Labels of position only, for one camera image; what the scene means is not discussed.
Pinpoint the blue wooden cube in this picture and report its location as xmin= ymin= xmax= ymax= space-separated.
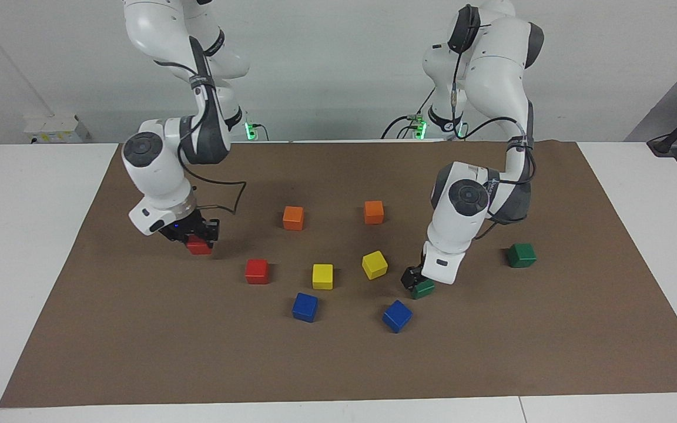
xmin=381 ymin=300 xmax=414 ymax=334
xmin=291 ymin=292 xmax=319 ymax=323

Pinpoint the yellow wooden cube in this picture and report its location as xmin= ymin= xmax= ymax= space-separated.
xmin=312 ymin=263 xmax=334 ymax=291
xmin=361 ymin=250 xmax=389 ymax=280

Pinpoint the brown table mat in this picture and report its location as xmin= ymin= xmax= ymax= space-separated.
xmin=0 ymin=140 xmax=677 ymax=408

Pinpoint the white power box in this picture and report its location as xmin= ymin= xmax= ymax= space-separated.
xmin=24 ymin=115 xmax=91 ymax=145

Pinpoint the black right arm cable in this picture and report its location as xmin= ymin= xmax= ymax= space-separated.
xmin=177 ymin=41 xmax=248 ymax=215

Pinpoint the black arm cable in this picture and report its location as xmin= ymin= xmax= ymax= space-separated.
xmin=449 ymin=6 xmax=538 ymax=241
xmin=177 ymin=41 xmax=248 ymax=215

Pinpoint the black base cable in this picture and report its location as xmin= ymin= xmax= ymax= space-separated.
xmin=381 ymin=88 xmax=436 ymax=140

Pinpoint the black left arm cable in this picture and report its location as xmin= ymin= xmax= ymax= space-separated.
xmin=449 ymin=6 xmax=538 ymax=241

